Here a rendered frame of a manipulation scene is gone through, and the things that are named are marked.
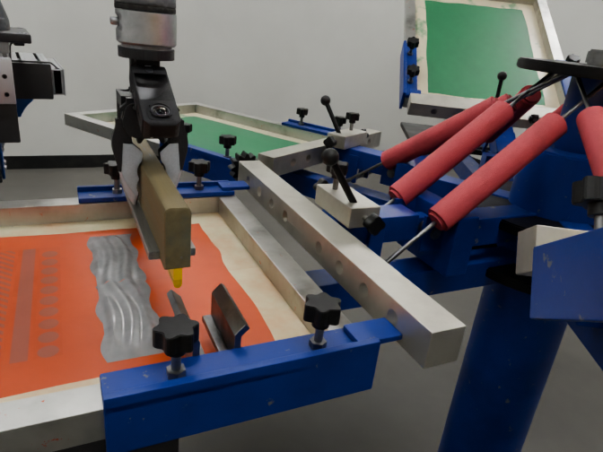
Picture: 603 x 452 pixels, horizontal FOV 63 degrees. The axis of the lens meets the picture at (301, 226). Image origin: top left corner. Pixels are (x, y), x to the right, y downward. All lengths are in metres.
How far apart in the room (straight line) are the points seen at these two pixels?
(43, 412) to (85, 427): 0.04
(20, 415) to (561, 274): 0.49
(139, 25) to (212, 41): 3.98
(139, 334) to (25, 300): 0.18
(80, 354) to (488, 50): 1.82
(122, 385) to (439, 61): 1.70
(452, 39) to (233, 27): 2.88
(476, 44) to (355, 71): 3.21
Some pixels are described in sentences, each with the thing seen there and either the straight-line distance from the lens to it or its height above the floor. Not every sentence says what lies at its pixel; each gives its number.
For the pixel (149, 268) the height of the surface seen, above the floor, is 0.95.
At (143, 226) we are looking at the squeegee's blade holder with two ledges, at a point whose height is 1.08.
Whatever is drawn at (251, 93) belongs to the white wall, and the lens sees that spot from 4.81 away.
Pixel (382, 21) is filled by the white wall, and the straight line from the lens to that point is 5.37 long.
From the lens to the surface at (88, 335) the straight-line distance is 0.68.
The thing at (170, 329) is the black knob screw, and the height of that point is 1.06.
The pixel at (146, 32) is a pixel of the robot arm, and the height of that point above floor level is 1.31.
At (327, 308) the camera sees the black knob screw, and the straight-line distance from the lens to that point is 0.53.
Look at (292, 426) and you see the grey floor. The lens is 1.90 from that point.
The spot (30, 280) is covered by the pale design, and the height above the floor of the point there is 0.95.
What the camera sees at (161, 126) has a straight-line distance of 0.61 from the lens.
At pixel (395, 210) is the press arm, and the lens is 0.91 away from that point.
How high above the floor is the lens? 1.34
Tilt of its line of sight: 22 degrees down
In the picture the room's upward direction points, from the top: 6 degrees clockwise
